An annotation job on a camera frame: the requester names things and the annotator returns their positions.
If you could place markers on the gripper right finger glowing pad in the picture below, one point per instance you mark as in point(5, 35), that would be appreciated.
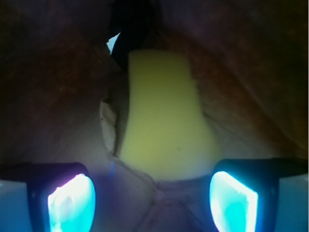
point(261, 195)

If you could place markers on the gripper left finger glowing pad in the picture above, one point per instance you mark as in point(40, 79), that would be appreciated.
point(46, 197)

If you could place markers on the yellow sponge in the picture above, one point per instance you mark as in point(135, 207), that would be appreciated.
point(167, 136)

